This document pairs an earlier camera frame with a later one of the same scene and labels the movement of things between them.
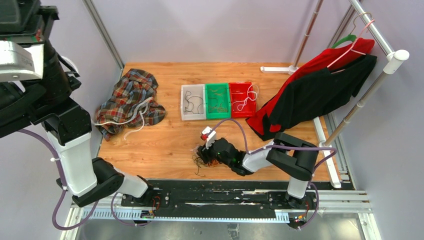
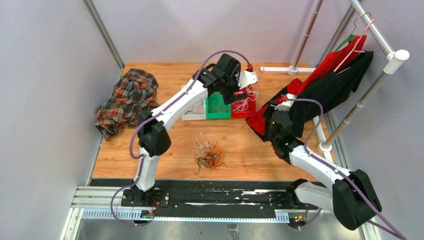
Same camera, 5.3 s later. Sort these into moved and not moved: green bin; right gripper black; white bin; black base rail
Moved: right gripper black
Not moved: white bin; green bin; black base rail
